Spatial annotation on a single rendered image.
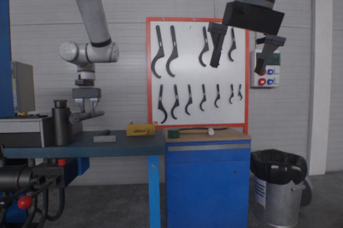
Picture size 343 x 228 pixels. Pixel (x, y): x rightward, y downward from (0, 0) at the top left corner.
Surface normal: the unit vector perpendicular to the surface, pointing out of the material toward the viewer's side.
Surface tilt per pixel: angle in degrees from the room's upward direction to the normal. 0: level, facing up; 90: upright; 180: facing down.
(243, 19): 114
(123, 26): 90
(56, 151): 90
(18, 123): 90
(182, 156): 90
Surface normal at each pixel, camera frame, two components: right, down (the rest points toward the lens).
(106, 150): 0.07, 0.08
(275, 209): -0.54, 0.13
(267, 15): 0.11, 0.47
